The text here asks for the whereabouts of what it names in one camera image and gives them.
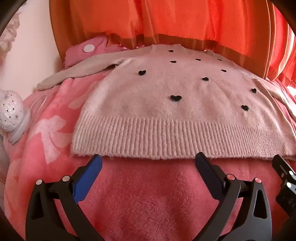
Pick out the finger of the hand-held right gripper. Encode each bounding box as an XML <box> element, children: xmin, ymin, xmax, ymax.
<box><xmin>272</xmin><ymin>154</ymin><xmax>296</xmax><ymax>210</ymax></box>

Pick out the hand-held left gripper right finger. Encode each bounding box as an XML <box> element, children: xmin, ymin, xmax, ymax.
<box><xmin>195</xmin><ymin>152</ymin><xmax>272</xmax><ymax>241</ymax></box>

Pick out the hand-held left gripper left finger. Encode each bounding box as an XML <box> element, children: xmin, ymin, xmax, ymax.
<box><xmin>25</xmin><ymin>153</ymin><xmax>104</xmax><ymax>241</ymax></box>

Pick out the pink sweater with black hearts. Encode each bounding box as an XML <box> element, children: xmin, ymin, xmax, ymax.
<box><xmin>36</xmin><ymin>44</ymin><xmax>296</xmax><ymax>161</ymax></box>

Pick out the pink bow print blanket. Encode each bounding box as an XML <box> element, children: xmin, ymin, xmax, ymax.
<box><xmin>3</xmin><ymin>44</ymin><xmax>296</xmax><ymax>241</ymax></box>

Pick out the pink cushion with white dot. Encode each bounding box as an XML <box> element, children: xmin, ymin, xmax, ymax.
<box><xmin>63</xmin><ymin>36</ymin><xmax>125</xmax><ymax>69</ymax></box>

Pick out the striped orange curtain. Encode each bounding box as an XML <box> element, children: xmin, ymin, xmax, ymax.
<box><xmin>264</xmin><ymin>3</ymin><xmax>296</xmax><ymax>87</ymax></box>

